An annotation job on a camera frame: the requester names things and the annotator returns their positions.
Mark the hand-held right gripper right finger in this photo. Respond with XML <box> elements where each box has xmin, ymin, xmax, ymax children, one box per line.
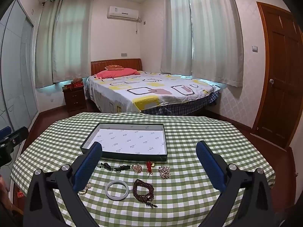
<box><xmin>195</xmin><ymin>140</ymin><xmax>281</xmax><ymax>227</ymax></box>

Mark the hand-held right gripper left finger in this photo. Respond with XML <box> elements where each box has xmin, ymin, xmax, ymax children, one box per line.
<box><xmin>23</xmin><ymin>141</ymin><xmax>103</xmax><ymax>227</ymax></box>

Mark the white jade bangle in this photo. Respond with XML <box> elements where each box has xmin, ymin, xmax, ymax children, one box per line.
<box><xmin>105</xmin><ymin>180</ymin><xmax>130</xmax><ymax>200</ymax></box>

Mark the dark green shallow box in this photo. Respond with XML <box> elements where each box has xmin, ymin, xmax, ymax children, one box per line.
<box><xmin>80</xmin><ymin>122</ymin><xmax>168</xmax><ymax>162</ymax></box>

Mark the dark red bead bracelet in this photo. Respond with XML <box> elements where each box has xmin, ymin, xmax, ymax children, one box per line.
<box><xmin>132</xmin><ymin>179</ymin><xmax>158</xmax><ymax>209</ymax></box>

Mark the red knot charm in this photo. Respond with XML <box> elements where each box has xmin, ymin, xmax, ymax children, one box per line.
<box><xmin>145</xmin><ymin>160</ymin><xmax>156</xmax><ymax>177</ymax></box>

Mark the green checked tablecloth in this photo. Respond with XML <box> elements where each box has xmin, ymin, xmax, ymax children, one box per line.
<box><xmin>11</xmin><ymin>112</ymin><xmax>276</xmax><ymax>227</ymax></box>

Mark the glass sliding wardrobe door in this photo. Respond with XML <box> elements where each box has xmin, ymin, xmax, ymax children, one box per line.
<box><xmin>0</xmin><ymin>0</ymin><xmax>40</xmax><ymax>133</ymax></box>

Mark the dark wooden nightstand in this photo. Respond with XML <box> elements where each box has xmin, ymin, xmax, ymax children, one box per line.
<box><xmin>62</xmin><ymin>85</ymin><xmax>87</xmax><ymax>113</ymax></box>

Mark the blue plaid bed skirt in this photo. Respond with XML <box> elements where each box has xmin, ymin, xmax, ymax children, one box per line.
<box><xmin>142</xmin><ymin>91</ymin><xmax>219</xmax><ymax>116</ymax></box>

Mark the white curtain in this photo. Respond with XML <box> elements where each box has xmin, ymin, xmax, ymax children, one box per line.
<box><xmin>52</xmin><ymin>0</ymin><xmax>92</xmax><ymax>84</ymax></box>
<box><xmin>160</xmin><ymin>0</ymin><xmax>193</xmax><ymax>76</ymax></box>
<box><xmin>35</xmin><ymin>0</ymin><xmax>63</xmax><ymax>89</ymax></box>
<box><xmin>186</xmin><ymin>0</ymin><xmax>244</xmax><ymax>87</ymax></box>

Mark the pink blanket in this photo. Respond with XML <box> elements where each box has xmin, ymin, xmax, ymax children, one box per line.
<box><xmin>94</xmin><ymin>68</ymin><xmax>141</xmax><ymax>79</ymax></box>

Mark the patterned white bed sheet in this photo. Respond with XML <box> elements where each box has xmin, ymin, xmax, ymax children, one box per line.
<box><xmin>85</xmin><ymin>70</ymin><xmax>222</xmax><ymax>114</ymax></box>

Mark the wooden headboard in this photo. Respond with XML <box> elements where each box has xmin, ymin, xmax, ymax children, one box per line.
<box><xmin>91</xmin><ymin>58</ymin><xmax>142</xmax><ymax>77</ymax></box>

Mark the brown wooden door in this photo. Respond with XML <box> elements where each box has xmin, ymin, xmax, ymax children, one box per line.
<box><xmin>251</xmin><ymin>2</ymin><xmax>303</xmax><ymax>150</ymax></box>

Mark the white air conditioner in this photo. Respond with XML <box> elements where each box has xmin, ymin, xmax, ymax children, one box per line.
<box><xmin>106</xmin><ymin>6</ymin><xmax>140</xmax><ymax>21</ymax></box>

